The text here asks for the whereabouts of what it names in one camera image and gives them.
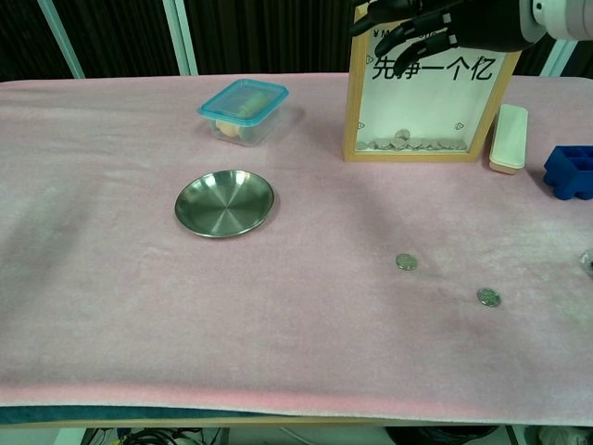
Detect blue block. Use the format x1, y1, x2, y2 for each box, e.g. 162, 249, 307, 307
542, 146, 593, 201

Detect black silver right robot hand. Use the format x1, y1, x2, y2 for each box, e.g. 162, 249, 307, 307
349, 0, 539, 67

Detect white frame post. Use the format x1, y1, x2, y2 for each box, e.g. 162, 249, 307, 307
161, 0, 200, 76
540, 39, 581, 78
36, 0, 86, 80

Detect white and pink case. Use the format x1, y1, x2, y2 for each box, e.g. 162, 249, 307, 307
488, 104, 529, 176

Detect wooden stamp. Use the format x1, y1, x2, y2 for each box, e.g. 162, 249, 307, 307
215, 91, 269, 140

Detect clear box with blue lid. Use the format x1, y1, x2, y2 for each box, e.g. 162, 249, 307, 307
197, 78, 290, 148

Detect wooden money box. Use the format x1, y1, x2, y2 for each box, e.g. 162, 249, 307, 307
342, 6, 524, 163

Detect round steel plate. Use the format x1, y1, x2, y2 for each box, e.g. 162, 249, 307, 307
174, 169, 275, 240

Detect pink table cloth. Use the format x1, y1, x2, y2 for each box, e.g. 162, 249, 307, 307
0, 71, 593, 426

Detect black floor cables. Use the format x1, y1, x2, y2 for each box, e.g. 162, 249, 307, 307
85, 426, 223, 445

